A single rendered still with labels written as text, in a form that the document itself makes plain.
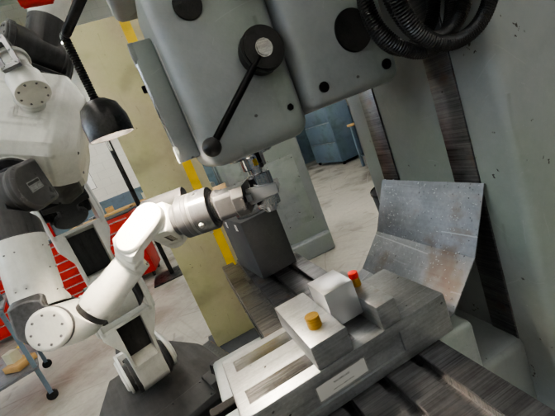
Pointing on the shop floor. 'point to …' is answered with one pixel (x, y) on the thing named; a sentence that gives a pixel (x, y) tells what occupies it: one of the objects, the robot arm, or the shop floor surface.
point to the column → (484, 158)
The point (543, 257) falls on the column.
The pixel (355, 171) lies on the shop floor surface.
